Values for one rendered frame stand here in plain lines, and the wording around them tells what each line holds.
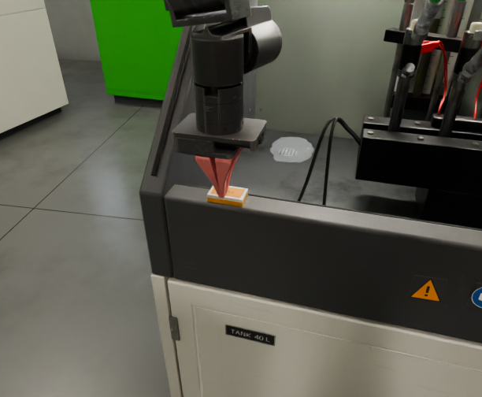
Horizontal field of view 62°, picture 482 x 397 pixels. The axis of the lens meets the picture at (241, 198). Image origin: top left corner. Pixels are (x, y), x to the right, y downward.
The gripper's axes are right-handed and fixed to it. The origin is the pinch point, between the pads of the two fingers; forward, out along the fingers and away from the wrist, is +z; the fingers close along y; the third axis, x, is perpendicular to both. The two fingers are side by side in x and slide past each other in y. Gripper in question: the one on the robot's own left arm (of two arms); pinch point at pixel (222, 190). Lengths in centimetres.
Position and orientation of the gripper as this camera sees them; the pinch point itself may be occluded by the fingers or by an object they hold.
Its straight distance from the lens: 53.7
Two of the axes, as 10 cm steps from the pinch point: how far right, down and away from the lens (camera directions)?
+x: -2.7, 5.2, -8.1
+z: 0.1, 8.4, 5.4
